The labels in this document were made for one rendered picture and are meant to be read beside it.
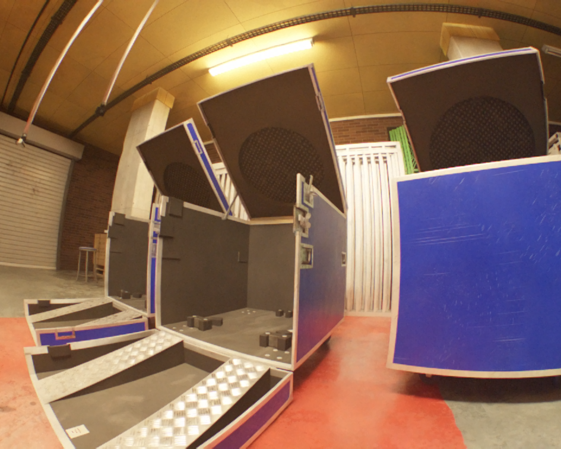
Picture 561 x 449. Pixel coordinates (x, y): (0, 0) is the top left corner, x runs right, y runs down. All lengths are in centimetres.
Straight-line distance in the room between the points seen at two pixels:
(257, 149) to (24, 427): 207
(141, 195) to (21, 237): 354
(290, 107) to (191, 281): 131
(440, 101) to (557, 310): 130
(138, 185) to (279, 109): 254
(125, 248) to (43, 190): 422
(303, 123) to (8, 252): 599
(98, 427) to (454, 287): 131
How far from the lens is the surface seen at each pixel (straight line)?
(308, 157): 181
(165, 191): 277
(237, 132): 187
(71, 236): 672
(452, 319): 100
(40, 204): 640
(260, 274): 214
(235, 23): 325
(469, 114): 181
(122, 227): 252
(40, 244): 638
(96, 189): 709
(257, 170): 199
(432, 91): 168
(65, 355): 134
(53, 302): 234
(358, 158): 317
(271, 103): 169
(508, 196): 102
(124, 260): 253
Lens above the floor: 61
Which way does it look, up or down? 9 degrees up
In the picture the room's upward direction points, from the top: 2 degrees clockwise
